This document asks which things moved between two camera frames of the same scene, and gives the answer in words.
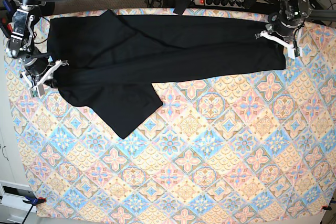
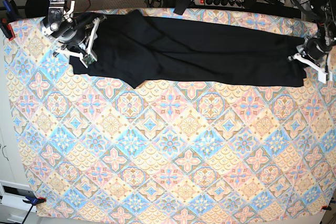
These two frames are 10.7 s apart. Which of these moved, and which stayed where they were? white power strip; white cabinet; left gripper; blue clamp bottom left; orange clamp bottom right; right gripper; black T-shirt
Moved: black T-shirt; right gripper; left gripper
Stayed: white power strip; white cabinet; orange clamp bottom right; blue clamp bottom left
